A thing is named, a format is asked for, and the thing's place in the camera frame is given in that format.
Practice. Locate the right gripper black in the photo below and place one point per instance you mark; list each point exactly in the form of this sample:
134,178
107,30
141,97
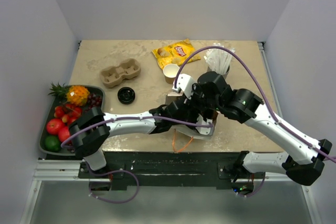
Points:
195,88

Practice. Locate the brown paper takeout bag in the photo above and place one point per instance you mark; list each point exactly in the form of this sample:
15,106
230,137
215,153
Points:
183,129

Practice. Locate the brown paper cup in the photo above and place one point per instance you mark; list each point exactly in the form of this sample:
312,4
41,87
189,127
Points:
170,72

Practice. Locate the cardboard cup carrier tray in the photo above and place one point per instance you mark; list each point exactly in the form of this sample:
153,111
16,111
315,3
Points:
113,76

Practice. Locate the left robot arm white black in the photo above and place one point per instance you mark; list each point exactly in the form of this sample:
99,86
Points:
89,132

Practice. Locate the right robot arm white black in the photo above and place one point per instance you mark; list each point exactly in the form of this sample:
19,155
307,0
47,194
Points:
302,156

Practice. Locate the grey straw holder cup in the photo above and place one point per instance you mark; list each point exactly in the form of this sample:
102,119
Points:
224,75

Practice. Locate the yellow Lays chips bag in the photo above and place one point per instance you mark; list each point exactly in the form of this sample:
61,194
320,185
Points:
175,53

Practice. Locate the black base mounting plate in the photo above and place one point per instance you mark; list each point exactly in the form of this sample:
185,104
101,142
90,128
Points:
196,169

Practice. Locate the grey fruit tray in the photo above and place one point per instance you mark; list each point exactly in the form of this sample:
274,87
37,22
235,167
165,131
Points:
56,102

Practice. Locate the dark grapes bunch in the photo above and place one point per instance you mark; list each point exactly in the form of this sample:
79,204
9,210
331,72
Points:
93,100

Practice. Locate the toy pineapple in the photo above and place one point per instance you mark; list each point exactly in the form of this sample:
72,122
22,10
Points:
75,94

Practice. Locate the small red fruits cluster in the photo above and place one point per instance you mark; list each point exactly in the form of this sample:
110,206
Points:
68,113

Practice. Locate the large red apple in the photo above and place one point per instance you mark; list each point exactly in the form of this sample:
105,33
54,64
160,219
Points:
54,126

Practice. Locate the green lime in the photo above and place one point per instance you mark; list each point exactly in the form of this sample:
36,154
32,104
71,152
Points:
52,143

